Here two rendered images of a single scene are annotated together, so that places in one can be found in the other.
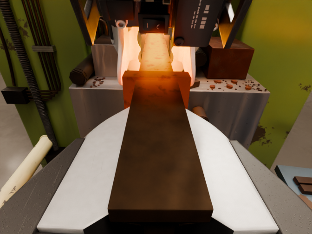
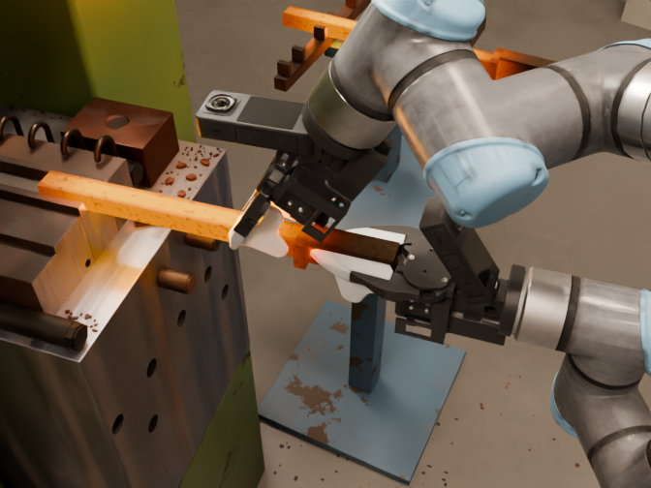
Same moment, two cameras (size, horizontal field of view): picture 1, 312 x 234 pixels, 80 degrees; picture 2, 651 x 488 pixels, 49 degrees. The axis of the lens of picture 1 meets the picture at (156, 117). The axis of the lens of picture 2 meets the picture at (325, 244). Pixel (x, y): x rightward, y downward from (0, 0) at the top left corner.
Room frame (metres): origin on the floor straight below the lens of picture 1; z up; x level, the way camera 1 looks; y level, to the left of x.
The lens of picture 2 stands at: (-0.07, 0.49, 1.53)
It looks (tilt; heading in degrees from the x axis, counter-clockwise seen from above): 45 degrees down; 289
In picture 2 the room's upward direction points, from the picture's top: straight up
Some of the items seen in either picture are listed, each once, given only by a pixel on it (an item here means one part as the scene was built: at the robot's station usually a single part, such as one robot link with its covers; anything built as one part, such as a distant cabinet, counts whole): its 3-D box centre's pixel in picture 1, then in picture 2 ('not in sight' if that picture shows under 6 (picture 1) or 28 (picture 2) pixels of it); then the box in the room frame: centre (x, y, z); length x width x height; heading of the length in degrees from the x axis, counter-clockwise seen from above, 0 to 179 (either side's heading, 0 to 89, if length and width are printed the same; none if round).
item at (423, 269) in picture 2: not in sight; (456, 292); (-0.04, 0.00, 0.98); 0.12 x 0.08 x 0.09; 1
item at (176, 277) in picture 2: not in sight; (176, 280); (0.30, -0.01, 0.87); 0.04 x 0.03 x 0.03; 1
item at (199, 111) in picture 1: (199, 117); (203, 238); (0.30, -0.08, 0.87); 0.04 x 0.03 x 0.03; 1
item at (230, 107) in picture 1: (161, 112); (21, 303); (0.60, -0.02, 0.69); 0.56 x 0.38 x 0.45; 1
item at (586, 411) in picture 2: not in sight; (600, 399); (-0.20, 0.01, 0.89); 0.11 x 0.08 x 0.11; 118
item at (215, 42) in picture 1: (221, 56); (122, 140); (0.44, -0.15, 0.95); 0.12 x 0.09 x 0.07; 1
